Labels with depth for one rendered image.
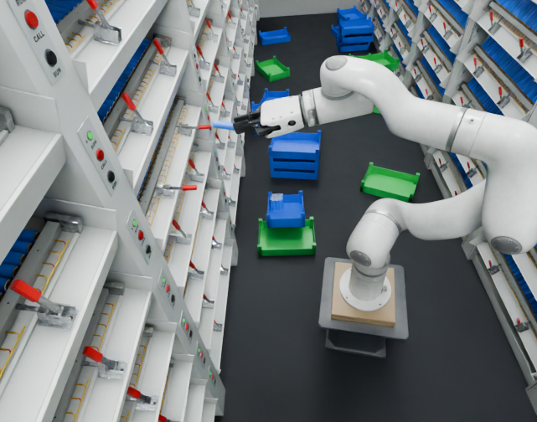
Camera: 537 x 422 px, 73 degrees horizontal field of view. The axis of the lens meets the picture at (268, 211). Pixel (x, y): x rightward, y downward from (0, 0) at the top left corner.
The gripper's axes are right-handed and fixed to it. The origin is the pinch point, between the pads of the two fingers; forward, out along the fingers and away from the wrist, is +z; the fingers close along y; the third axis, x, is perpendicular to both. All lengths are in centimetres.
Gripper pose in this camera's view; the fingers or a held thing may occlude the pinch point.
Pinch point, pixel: (242, 124)
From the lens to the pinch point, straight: 93.2
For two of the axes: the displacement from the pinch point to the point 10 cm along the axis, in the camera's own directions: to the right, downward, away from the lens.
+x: -2.6, -6.6, -7.1
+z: -9.7, 1.7, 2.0
